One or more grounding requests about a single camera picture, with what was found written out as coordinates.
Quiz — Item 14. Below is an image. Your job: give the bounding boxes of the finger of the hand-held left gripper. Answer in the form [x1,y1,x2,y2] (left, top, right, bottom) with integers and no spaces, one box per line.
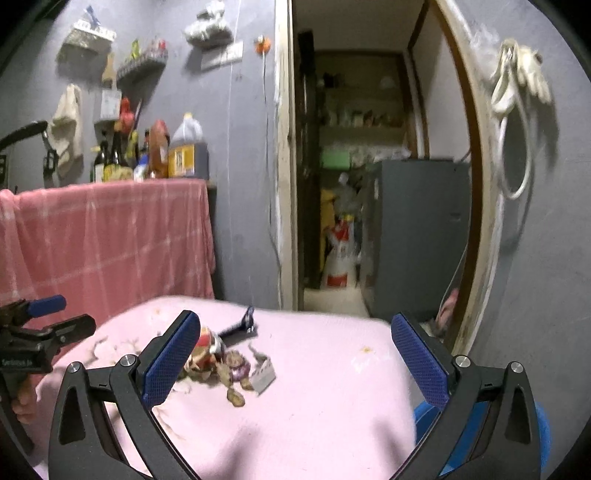
[21,295,66,320]
[44,314,98,354]

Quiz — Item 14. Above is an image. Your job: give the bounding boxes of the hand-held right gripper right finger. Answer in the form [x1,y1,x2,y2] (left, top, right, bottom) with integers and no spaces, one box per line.
[390,311,542,480]

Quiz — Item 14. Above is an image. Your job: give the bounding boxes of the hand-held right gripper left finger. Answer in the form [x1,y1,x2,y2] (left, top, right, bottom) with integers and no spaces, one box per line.
[47,310,208,480]

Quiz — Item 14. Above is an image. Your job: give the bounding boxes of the blue plastic basin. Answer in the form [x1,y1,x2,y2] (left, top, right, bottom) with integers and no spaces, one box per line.
[413,401,552,478]

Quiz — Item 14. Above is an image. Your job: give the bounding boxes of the person's left hand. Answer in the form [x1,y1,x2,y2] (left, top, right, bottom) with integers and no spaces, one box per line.
[11,381,38,425]

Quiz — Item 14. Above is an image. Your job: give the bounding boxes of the pink slipper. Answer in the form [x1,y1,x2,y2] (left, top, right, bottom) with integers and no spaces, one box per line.
[436,288,461,334]

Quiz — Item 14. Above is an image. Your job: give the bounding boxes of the purple onion peels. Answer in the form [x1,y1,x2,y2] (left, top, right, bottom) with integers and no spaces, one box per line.
[215,350,254,391]

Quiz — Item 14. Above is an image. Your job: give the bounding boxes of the black blue razor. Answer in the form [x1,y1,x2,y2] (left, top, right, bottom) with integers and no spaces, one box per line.
[216,306,258,339]

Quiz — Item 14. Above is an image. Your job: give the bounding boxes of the pink checked cloth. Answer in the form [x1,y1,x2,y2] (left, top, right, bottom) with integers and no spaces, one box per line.
[0,179,217,330]

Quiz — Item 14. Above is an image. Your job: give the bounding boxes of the white red sack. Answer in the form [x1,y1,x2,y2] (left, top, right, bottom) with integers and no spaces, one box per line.
[321,215,362,289]

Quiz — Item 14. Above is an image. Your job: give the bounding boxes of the grey refrigerator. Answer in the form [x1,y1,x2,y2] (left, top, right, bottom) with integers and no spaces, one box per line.
[360,159,472,319]

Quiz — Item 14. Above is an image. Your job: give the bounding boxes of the dark glass bottle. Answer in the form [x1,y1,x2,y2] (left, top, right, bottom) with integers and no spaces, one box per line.
[92,141,110,183]
[110,131,128,181]

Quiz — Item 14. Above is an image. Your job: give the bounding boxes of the beige hanging towel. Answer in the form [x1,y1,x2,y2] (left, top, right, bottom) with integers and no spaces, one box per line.
[50,84,85,178]

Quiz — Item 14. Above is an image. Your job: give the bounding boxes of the yellow bag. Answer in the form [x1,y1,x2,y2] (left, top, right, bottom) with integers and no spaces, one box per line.
[320,187,339,271]

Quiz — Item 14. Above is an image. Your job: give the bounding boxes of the clear plastic bottle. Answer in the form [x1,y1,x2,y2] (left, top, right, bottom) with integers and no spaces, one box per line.
[337,172,366,217]

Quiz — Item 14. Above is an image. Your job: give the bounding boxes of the large brown oil jug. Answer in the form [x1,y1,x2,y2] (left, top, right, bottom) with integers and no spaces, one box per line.
[168,113,209,180]

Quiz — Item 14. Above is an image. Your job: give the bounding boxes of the red packet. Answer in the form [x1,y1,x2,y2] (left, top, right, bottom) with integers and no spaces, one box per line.
[119,98,136,132]

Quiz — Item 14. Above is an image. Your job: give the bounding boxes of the green box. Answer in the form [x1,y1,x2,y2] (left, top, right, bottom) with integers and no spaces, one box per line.
[323,145,352,169]

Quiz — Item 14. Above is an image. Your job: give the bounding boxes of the pantry shelf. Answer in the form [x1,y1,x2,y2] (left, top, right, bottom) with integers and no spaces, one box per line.
[318,51,411,134]

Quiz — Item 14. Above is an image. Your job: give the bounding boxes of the grey hanging bag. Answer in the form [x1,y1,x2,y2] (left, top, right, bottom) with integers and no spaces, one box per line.
[56,7,116,65]

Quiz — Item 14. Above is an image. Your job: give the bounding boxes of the white plastic bags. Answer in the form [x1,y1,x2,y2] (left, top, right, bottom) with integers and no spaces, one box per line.
[185,2,232,47]

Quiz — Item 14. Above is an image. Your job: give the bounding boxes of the black pan handle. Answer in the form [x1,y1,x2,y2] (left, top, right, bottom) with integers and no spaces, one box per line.
[0,121,49,149]

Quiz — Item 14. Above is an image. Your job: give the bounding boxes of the wooden door frame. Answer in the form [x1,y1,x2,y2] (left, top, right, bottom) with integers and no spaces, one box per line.
[274,0,509,356]

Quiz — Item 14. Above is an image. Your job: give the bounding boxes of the white wall box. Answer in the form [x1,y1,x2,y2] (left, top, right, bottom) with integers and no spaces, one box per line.
[100,89,123,119]

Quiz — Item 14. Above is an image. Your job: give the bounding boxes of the thin wall cable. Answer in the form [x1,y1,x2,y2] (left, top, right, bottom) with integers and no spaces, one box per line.
[261,53,283,280]

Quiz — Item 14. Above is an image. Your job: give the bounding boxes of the wall rack with jars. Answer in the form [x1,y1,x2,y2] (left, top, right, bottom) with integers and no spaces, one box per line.
[115,39,168,88]

